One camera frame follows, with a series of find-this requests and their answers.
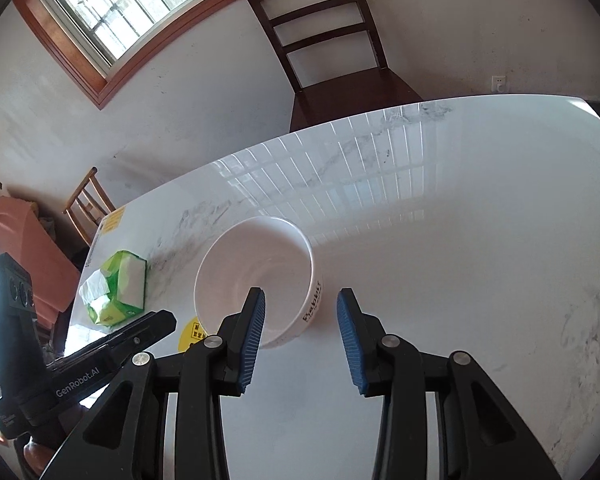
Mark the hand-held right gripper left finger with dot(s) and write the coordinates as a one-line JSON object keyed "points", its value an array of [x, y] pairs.
{"points": [[252, 340]]}

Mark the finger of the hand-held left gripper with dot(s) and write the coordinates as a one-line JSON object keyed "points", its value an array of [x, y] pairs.
{"points": [[145, 327]]}

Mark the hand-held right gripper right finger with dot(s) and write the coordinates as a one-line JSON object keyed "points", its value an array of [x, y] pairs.
{"points": [[352, 345]]}

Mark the white cartoon print bowl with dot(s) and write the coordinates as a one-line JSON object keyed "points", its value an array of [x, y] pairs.
{"points": [[260, 255]]}

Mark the round yellow sticker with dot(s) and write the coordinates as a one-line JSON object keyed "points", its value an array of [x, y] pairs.
{"points": [[192, 336]]}

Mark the green tissue pack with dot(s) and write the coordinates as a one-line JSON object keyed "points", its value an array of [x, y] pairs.
{"points": [[117, 287]]}

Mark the orange cloth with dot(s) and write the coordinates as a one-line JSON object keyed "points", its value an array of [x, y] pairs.
{"points": [[30, 250]]}

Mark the yellow rectangular sticker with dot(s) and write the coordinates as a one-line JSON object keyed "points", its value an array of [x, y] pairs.
{"points": [[112, 221]]}

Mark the light wooden chair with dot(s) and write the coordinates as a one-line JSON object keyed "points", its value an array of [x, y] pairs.
{"points": [[87, 205]]}

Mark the dark wooden chair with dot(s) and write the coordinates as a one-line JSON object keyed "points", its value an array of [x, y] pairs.
{"points": [[340, 60]]}

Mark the white wall socket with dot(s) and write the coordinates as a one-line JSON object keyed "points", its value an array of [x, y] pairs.
{"points": [[500, 82]]}

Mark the barred window with wooden frame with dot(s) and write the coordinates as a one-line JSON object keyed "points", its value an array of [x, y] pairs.
{"points": [[130, 10]]}

